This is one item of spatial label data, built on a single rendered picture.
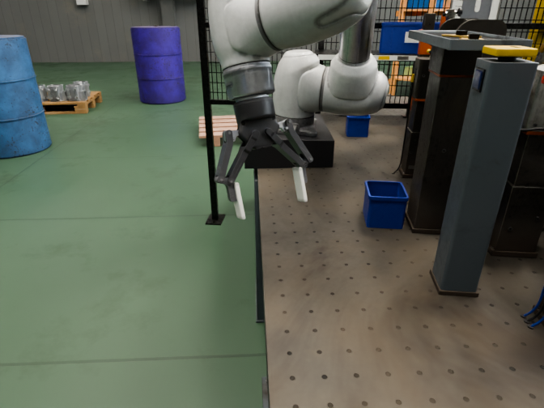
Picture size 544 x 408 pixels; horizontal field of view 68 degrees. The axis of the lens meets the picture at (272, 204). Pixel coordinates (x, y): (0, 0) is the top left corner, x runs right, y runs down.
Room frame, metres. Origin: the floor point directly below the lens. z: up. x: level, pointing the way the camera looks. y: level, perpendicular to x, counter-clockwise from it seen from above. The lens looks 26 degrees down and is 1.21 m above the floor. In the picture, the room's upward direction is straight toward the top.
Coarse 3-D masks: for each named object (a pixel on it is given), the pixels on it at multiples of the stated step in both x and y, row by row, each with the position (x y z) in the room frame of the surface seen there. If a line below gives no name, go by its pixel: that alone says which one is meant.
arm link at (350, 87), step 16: (368, 16) 1.27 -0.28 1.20; (352, 32) 1.29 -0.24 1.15; (368, 32) 1.29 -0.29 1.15; (352, 48) 1.31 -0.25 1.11; (368, 48) 1.32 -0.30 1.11; (336, 64) 1.36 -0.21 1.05; (352, 64) 1.33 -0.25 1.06; (368, 64) 1.34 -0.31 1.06; (336, 80) 1.35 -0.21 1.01; (352, 80) 1.32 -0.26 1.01; (368, 80) 1.33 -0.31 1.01; (384, 80) 1.37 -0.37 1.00; (320, 96) 1.39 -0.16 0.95; (336, 96) 1.36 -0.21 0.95; (352, 96) 1.34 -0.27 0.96; (368, 96) 1.34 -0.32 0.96; (384, 96) 1.35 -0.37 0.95; (336, 112) 1.40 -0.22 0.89; (352, 112) 1.37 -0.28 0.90; (368, 112) 1.37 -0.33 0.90
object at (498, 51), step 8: (488, 48) 0.68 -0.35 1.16; (496, 48) 0.66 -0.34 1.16; (504, 48) 0.66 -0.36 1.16; (512, 48) 0.66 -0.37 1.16; (520, 48) 0.66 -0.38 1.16; (528, 48) 0.66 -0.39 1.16; (496, 56) 0.65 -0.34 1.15; (504, 56) 0.65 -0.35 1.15; (512, 56) 0.65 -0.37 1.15; (520, 56) 0.65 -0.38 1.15; (528, 56) 0.65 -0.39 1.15
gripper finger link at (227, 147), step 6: (228, 132) 0.71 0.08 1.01; (228, 138) 0.70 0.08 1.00; (228, 144) 0.70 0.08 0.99; (222, 150) 0.71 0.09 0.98; (228, 150) 0.70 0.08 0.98; (222, 156) 0.70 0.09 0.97; (228, 156) 0.69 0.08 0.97; (222, 162) 0.69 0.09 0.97; (228, 162) 0.69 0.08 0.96; (222, 168) 0.68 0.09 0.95; (216, 174) 0.69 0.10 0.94; (222, 174) 0.68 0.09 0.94; (222, 180) 0.67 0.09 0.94
